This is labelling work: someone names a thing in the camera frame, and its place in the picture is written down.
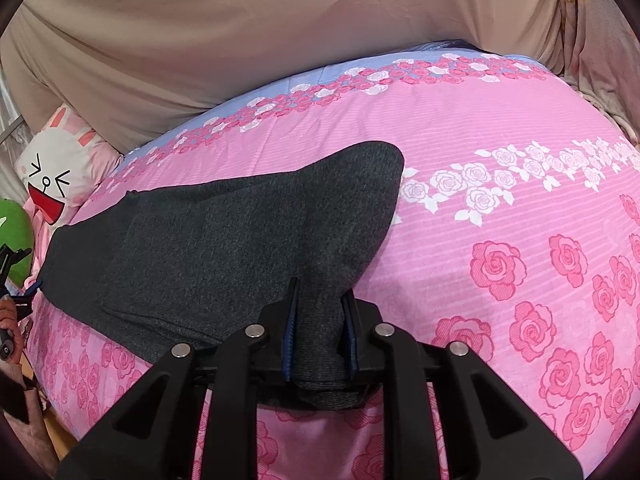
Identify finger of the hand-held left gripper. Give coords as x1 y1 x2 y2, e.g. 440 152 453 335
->
9 283 43 307

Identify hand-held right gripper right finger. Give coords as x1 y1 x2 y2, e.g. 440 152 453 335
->
340 292 584 480

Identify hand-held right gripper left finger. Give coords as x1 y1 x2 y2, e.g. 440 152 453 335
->
55 277 301 480

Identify dark grey pants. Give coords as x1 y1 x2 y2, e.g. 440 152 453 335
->
42 141 406 409

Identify beige plain cloth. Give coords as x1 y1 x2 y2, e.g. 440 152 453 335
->
0 0 572 154

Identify white rabbit face cushion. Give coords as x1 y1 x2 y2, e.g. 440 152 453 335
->
15 104 124 227

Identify person's left hand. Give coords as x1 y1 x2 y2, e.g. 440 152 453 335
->
0 296 28 362

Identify person's left forearm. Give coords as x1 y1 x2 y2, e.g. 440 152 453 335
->
0 355 62 477

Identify peach floral blanket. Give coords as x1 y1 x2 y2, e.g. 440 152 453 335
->
542 0 640 142

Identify pink rose print bedsheet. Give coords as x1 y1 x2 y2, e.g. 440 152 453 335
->
22 40 640 480

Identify green plush toy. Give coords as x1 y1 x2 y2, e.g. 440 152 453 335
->
0 199 36 282

